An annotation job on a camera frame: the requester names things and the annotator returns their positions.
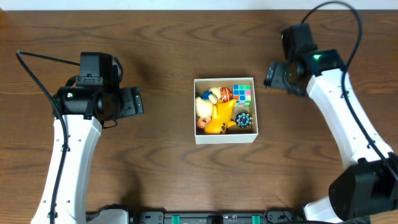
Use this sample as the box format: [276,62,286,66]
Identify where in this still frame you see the colourful puzzle cube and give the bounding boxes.
[233,85,252,107]

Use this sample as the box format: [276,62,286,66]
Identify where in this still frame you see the black round spinner toy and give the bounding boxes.
[234,111,252,128]

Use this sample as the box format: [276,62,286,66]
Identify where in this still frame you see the orange round spinner toy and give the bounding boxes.
[220,87,233,102]

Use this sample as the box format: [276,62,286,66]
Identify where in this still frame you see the white cardboard box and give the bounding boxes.
[193,77,258,144]

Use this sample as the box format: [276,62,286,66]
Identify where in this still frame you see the orange yellow rubber toy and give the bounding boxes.
[204,99,237,134]

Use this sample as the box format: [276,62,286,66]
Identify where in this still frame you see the plush duck toy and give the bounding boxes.
[195,87,221,129]

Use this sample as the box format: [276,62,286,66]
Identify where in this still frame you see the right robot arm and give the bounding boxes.
[264,49,397,223]

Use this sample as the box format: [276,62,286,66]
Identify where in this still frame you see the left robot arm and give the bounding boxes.
[32,114,129,224]

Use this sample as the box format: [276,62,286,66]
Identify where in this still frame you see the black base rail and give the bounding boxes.
[86,204,311,224]

